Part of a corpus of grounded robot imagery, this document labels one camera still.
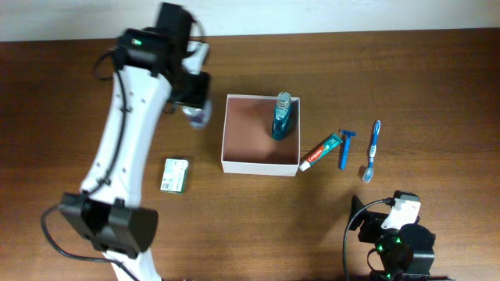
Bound green white soap box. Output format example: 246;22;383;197
160;158;189;194

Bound teal mouthwash bottle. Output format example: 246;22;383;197
272;92;292;140

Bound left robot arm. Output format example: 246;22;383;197
56;2;210;280

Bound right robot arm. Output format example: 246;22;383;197
342;190;436;281

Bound blue white toothbrush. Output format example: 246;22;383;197
362;120;381;183

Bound green red toothpaste tube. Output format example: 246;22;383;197
298;133;343;172

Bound blue disposable razor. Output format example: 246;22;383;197
339;130;357;170

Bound white cardboard box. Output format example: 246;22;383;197
220;94;301;177

